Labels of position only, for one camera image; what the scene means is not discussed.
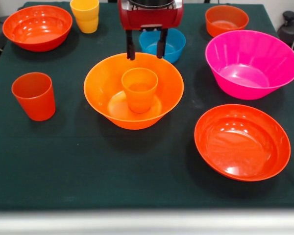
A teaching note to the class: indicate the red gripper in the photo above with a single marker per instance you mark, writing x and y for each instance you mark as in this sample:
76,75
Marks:
149,17

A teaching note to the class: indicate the orange cup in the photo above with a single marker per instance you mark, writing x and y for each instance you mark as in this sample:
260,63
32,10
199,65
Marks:
139,98

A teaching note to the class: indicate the large orange bowl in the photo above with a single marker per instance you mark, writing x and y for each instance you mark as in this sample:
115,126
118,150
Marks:
103,93

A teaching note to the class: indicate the small red bowl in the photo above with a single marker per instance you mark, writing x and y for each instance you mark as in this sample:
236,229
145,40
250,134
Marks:
225,18

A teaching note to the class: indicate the large pink bowl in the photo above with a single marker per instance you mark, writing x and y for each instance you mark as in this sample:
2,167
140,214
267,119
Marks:
247,73

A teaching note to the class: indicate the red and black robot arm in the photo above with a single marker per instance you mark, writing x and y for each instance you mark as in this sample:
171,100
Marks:
149,3

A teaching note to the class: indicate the blue bowl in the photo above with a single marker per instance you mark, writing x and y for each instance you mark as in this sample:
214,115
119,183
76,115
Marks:
176,41

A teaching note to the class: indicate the yellow cup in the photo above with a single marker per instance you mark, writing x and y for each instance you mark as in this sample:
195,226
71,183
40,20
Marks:
88,24

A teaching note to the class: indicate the large red bowl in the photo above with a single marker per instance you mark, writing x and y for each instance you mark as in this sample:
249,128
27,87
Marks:
240,147
36,36

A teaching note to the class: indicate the red cup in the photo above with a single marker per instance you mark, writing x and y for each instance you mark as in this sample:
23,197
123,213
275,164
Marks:
36,102

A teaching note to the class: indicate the dark green table cloth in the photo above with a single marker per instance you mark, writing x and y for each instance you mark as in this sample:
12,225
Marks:
63,159

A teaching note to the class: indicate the black round device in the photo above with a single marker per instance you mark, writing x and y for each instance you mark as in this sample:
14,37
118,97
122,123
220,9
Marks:
289,31

